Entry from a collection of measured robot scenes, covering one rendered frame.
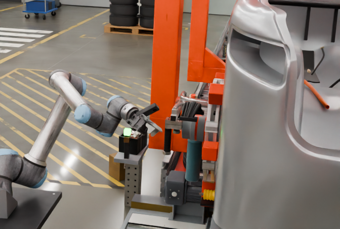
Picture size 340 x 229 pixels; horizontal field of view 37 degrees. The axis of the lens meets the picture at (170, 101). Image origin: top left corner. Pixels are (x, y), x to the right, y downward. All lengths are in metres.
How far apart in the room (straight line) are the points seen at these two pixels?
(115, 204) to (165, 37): 1.33
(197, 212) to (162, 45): 1.15
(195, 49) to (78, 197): 2.06
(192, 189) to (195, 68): 2.14
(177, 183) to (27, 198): 0.93
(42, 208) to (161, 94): 1.01
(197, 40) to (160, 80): 1.93
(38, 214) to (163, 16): 1.39
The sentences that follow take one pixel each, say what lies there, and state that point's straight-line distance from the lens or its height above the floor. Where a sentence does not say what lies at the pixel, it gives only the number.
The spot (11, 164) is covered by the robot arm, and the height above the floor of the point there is 0.55.
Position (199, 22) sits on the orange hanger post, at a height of 1.13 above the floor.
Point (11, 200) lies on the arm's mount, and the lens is 3.11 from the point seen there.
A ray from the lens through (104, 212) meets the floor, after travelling 3.70.
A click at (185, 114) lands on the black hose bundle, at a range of 2.62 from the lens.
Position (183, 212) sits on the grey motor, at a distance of 3.51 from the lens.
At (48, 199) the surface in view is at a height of 0.30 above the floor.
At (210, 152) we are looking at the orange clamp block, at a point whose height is 0.86.
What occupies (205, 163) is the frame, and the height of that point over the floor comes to 0.76.
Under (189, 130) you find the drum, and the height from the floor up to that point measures 0.85.
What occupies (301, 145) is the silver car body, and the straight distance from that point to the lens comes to 1.72.
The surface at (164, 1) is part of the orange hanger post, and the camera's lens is 3.17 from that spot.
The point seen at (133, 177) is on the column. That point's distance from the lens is 3.67.
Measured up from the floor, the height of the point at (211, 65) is 0.70.
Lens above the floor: 1.79
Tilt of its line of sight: 16 degrees down
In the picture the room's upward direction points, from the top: 3 degrees clockwise
